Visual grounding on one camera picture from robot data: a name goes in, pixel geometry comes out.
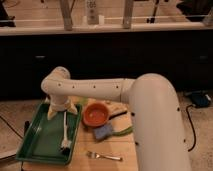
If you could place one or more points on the green vegetable toy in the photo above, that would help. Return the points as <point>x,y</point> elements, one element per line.
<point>123,132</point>

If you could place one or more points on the blue sponge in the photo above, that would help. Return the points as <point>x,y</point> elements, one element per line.
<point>103,132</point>

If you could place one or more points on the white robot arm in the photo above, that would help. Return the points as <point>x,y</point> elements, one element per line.
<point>155,113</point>

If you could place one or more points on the wooden board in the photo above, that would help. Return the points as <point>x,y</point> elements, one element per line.
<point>114,146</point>

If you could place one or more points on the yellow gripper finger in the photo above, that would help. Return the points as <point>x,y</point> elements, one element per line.
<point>51,113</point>
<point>72,109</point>

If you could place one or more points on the green plastic tray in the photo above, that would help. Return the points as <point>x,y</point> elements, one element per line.
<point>43,138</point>

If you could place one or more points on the silver fork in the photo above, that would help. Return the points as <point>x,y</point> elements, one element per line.
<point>95,155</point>

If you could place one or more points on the orange bowl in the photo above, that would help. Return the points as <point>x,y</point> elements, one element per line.
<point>95,115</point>

